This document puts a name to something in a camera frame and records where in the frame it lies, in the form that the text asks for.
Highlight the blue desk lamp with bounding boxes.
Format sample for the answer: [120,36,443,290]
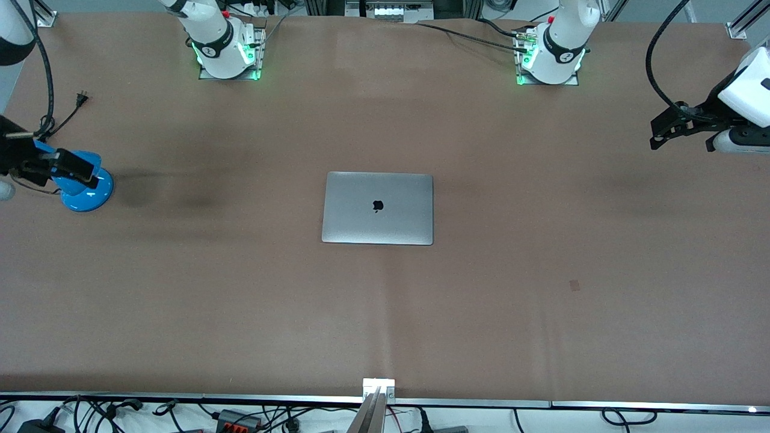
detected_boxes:
[33,140,114,212]

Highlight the black box orange connectors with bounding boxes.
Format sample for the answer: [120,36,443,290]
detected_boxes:
[215,409,263,431]

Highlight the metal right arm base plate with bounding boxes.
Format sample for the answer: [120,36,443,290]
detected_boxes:
[199,26,266,81]

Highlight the white power strip grey frame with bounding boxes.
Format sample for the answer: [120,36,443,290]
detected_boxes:
[345,0,435,23]

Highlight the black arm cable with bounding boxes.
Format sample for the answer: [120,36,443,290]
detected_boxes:
[645,0,722,124]
[9,0,56,137]

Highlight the silver mast bracket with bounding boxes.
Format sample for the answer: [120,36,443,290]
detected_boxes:
[363,378,396,402]

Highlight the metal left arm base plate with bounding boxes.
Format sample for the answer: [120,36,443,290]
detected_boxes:
[516,27,581,86]

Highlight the silver corner frame bracket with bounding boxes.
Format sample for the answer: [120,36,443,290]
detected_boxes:
[725,0,770,40]
[33,0,59,28]

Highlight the aluminium camera mast profile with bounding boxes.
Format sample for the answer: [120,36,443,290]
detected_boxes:
[346,385,386,433]

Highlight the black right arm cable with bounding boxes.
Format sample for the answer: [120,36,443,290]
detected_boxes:
[9,0,56,137]

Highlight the black cable tangle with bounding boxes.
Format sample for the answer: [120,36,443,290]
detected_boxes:
[60,395,181,433]

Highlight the black lamp power cord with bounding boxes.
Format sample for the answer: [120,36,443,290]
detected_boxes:
[12,91,91,196]

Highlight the metal table edge rail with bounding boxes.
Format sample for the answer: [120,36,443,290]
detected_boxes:
[0,392,770,414]

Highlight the silver grey laptop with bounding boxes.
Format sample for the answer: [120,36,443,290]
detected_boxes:
[321,171,434,246]

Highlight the black power adapter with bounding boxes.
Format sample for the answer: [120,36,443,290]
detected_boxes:
[17,418,66,433]

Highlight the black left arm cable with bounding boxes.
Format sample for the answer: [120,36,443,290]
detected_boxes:
[645,0,722,124]

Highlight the black braided cable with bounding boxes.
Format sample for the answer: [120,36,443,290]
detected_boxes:
[415,20,531,52]

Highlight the black frame post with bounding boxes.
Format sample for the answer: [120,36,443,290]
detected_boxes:
[304,0,347,17]
[434,0,482,20]

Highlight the black looped floor cable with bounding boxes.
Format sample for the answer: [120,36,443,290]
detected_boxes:
[602,408,658,426]

